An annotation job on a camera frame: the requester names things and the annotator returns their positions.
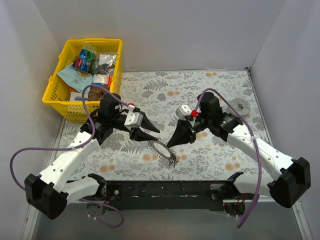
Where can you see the light blue paper pouch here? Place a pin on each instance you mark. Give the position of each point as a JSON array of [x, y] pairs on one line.
[[74, 78]]

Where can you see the silver foil bag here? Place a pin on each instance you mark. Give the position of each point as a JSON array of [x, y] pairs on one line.
[[105, 64]]

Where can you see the floral table mat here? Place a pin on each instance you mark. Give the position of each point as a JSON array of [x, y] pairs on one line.
[[159, 94]]

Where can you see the metal disc keyring holder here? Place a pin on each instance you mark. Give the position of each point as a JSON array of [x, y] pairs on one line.
[[163, 152]]

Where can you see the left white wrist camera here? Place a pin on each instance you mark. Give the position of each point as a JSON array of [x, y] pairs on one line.
[[133, 120]]

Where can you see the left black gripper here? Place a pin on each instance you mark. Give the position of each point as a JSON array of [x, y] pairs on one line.
[[132, 130]]

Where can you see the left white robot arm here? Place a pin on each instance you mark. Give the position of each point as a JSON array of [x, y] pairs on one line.
[[50, 191]]

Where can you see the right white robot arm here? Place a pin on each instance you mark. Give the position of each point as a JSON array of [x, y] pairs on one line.
[[280, 176]]

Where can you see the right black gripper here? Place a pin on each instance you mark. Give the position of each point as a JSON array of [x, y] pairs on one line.
[[190, 128]]

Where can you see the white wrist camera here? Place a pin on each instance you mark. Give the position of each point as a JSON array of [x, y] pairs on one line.
[[184, 113], [133, 120]]

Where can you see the green snack packet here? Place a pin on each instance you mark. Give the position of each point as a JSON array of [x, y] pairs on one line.
[[88, 52]]

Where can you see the yellow plastic basket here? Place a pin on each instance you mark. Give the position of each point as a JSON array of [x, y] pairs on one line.
[[58, 93]]

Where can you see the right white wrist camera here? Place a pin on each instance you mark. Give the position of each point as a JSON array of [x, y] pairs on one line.
[[184, 113]]

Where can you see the white blue box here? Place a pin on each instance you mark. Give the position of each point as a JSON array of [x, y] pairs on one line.
[[77, 96]]

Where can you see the red blue snack pack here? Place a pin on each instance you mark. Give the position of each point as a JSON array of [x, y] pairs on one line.
[[82, 64]]

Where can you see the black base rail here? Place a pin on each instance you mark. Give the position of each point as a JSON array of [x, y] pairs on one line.
[[170, 195]]

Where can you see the grey paper wrapped roll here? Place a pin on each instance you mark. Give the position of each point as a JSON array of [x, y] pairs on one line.
[[241, 106]]

